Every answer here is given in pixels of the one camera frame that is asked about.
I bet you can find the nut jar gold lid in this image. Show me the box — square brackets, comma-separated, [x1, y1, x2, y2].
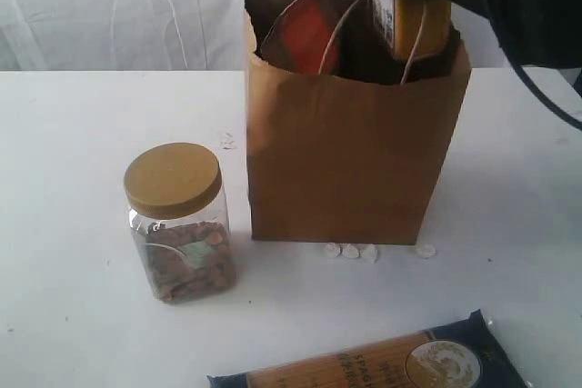
[123, 142, 240, 305]

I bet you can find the white backdrop curtain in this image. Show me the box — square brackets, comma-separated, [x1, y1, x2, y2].
[1, 0, 505, 71]

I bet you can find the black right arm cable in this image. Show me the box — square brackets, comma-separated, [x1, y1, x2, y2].
[477, 0, 582, 131]

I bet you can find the brown red paper pouch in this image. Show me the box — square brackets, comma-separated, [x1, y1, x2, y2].
[259, 0, 341, 75]

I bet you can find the spaghetti packet dark blue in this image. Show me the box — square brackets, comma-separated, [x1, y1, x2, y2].
[207, 310, 528, 388]

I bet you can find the brown paper bag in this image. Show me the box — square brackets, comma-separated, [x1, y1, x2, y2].
[244, 0, 471, 245]

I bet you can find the yellow millet bottle white cap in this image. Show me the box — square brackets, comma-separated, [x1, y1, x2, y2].
[373, 0, 451, 62]

